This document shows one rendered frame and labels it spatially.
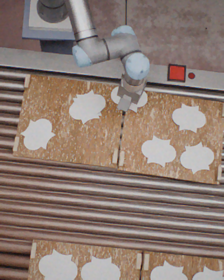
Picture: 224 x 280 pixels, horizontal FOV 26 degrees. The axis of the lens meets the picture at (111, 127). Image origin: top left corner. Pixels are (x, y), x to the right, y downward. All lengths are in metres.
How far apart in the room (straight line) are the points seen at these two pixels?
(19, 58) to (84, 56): 0.56
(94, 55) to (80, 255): 0.75
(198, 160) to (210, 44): 1.43
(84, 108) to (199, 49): 1.43
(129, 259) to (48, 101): 0.70
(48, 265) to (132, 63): 0.81
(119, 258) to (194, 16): 1.93
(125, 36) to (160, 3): 1.72
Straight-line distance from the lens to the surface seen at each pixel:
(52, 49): 2.40
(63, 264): 1.86
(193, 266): 1.92
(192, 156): 1.97
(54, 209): 1.91
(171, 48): 3.19
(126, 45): 1.62
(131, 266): 1.88
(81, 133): 1.95
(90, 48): 1.60
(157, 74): 2.09
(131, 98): 1.77
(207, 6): 3.40
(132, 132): 1.96
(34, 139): 1.94
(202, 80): 2.12
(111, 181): 1.93
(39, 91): 2.02
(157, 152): 1.94
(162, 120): 2.00
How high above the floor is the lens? 2.81
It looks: 72 degrees down
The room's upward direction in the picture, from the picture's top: 12 degrees clockwise
